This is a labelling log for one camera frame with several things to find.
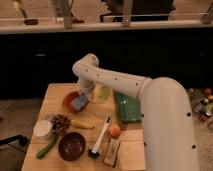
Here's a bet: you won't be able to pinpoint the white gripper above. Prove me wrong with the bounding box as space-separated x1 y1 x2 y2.
78 79 95 101

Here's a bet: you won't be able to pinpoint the blue grey sponge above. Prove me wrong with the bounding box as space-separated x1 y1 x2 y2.
71 94 89 112

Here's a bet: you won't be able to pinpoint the red orange bowl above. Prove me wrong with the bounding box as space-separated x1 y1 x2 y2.
62 91 81 113

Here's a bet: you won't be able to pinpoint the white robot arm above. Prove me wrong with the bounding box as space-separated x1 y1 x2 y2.
72 54 200 171

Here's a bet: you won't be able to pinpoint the dark brown bowl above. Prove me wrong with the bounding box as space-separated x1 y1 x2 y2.
58 132 86 161

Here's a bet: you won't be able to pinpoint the yellow banana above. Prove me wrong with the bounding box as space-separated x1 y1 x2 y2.
71 120 94 129

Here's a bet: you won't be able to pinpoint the purple grape bunch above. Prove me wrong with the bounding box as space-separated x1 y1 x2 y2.
47 114 71 134

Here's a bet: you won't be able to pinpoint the green plastic bin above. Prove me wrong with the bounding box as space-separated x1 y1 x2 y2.
115 92 141 123

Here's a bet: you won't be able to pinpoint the orange fruit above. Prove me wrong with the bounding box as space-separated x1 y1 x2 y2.
109 124 121 138

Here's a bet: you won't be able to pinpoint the wooden rectangular block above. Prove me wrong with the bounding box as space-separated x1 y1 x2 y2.
103 138 120 167

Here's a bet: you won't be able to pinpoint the green cucumber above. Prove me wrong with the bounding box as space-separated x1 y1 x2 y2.
36 134 58 159

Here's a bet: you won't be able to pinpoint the black chair base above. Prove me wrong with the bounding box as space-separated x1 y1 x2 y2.
0 135 28 153

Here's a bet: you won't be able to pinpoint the bottles on floor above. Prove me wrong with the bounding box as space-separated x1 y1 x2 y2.
188 88 213 124

